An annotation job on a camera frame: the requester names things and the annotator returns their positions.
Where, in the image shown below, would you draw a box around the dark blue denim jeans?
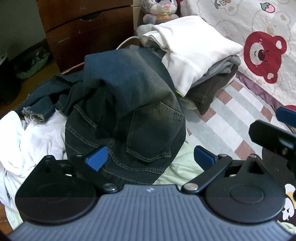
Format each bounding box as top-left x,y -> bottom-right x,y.
16,48 -> 186,185

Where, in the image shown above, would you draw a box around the pale green garment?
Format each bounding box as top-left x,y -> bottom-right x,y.
154,139 -> 204,188

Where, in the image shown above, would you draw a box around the checkered bed sheet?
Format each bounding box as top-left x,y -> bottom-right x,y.
185,77 -> 288,160

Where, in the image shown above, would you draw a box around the white crumpled shirt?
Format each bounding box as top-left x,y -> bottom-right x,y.
0,109 -> 68,207

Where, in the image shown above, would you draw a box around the dark brown folded garment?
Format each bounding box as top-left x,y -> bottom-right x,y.
182,65 -> 238,115

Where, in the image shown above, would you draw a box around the grey folded garment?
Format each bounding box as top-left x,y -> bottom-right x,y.
191,55 -> 241,88

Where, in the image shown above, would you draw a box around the white bear print quilt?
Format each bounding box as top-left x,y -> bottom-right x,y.
180,0 -> 295,106

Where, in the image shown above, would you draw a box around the white printed garment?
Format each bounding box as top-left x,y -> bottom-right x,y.
277,183 -> 296,235

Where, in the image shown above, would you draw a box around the white folded garment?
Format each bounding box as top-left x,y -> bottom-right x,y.
141,16 -> 243,96

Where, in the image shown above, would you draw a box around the brown wooden dresser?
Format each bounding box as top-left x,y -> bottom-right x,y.
37,0 -> 134,72

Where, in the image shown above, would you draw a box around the grey plush rabbit toy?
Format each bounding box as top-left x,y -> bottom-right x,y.
141,0 -> 179,25

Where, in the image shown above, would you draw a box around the white cable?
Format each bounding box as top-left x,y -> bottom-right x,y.
115,36 -> 141,50

